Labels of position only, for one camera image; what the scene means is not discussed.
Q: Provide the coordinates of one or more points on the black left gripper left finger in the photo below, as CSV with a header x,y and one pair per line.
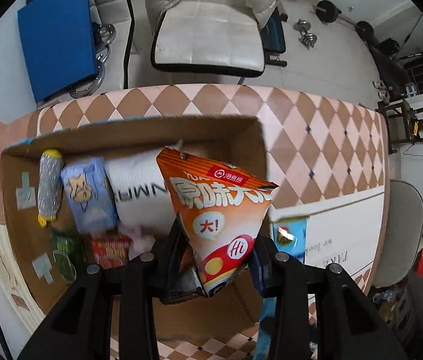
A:
x,y
79,325

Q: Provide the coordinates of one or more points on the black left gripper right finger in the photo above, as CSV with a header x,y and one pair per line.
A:
x,y
314,313

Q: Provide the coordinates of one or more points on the red snack bag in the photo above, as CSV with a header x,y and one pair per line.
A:
x,y
109,250

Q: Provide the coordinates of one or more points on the green snack bag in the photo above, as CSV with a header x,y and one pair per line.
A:
x,y
69,254

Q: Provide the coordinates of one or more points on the blue milk snack bag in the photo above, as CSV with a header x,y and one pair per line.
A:
x,y
289,236

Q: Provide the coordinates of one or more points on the silver yellow snack bag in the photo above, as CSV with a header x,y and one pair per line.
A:
x,y
50,188

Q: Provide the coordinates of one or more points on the orange chip bag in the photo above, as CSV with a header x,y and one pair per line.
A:
x,y
221,208

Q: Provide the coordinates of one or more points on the grey round chair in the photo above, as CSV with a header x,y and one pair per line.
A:
x,y
402,234

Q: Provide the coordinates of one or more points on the light blue cartoon pack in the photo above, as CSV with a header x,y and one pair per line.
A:
x,y
89,196

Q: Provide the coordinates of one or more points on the white printed bag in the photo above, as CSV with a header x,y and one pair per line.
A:
x,y
141,196

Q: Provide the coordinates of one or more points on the checkered table cloth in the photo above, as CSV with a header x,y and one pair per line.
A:
x,y
327,157

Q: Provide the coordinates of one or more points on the dark wooden stool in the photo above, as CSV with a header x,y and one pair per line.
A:
x,y
412,124

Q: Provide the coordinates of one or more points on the metal dumbbell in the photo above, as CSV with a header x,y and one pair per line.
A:
x,y
307,38

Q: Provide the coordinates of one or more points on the black barbell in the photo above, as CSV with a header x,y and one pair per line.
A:
x,y
328,13

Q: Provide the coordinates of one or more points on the grey padded chair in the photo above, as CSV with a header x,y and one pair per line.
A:
x,y
115,22

